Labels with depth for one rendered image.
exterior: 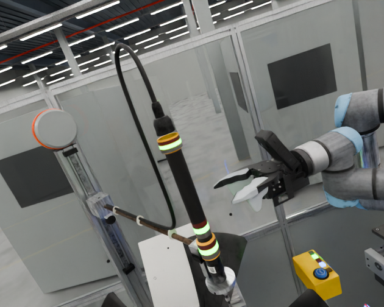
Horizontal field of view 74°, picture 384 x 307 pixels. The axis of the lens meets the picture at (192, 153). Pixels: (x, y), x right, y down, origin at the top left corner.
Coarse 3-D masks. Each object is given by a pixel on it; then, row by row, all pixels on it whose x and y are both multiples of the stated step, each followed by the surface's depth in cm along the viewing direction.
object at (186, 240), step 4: (108, 208) 95; (112, 208) 93; (116, 212) 90; (120, 212) 88; (124, 216) 85; (128, 216) 84; (132, 220) 81; (136, 220) 80; (144, 224) 76; (148, 224) 74; (152, 228) 72; (156, 228) 71; (160, 228) 70; (160, 232) 69; (164, 232) 68; (172, 236) 65; (176, 236) 64; (180, 236) 63; (180, 240) 63; (184, 240) 62; (188, 240) 61; (192, 240) 61; (188, 244) 61
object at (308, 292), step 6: (306, 294) 75; (312, 294) 74; (300, 300) 74; (306, 300) 74; (312, 300) 73; (318, 300) 73; (288, 306) 75; (294, 306) 74; (300, 306) 73; (306, 306) 73; (312, 306) 72; (318, 306) 72; (324, 306) 71
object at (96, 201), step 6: (96, 192) 106; (102, 192) 105; (90, 198) 103; (96, 198) 101; (102, 198) 99; (108, 198) 100; (90, 204) 100; (96, 204) 97; (102, 204) 99; (96, 210) 97; (102, 210) 99; (108, 210) 100; (96, 216) 101; (102, 216) 99
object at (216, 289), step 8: (192, 248) 58; (192, 256) 59; (200, 256) 58; (200, 264) 59; (208, 272) 59; (232, 272) 59; (208, 280) 59; (232, 280) 57; (208, 288) 57; (216, 288) 56; (224, 288) 55
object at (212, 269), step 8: (152, 104) 46; (160, 104) 46; (160, 112) 46; (160, 120) 46; (168, 120) 46; (160, 128) 46; (168, 128) 46; (208, 264) 56; (216, 264) 55; (216, 272) 56; (224, 272) 57; (216, 280) 57; (224, 280) 57
